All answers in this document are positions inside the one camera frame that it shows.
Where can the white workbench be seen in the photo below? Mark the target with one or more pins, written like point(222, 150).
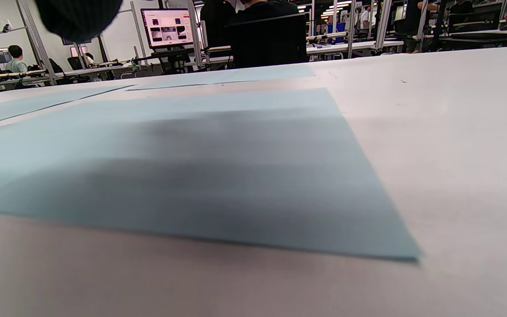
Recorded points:
point(359, 45)
point(11, 75)

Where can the lit computer monitor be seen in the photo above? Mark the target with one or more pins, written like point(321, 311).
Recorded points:
point(167, 28)

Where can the light blue paper sheet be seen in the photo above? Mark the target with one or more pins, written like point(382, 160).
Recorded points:
point(236, 75)
point(214, 176)
point(24, 105)

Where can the aluminium frame post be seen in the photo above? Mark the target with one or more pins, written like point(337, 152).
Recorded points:
point(35, 44)
point(195, 39)

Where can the person's right hand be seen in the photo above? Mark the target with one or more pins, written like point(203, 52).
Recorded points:
point(77, 20)

